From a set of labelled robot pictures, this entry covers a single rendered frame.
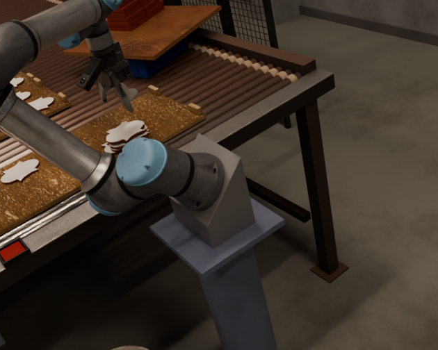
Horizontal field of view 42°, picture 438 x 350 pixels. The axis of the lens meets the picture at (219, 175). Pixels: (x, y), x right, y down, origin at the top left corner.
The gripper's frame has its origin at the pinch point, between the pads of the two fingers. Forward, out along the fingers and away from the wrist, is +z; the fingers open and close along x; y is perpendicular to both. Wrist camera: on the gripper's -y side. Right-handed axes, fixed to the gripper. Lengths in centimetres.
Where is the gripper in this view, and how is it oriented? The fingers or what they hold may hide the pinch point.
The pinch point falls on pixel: (117, 109)
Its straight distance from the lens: 181.8
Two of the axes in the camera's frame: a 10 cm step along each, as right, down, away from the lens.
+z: 2.1, 8.0, 5.6
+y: 7.0, -5.2, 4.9
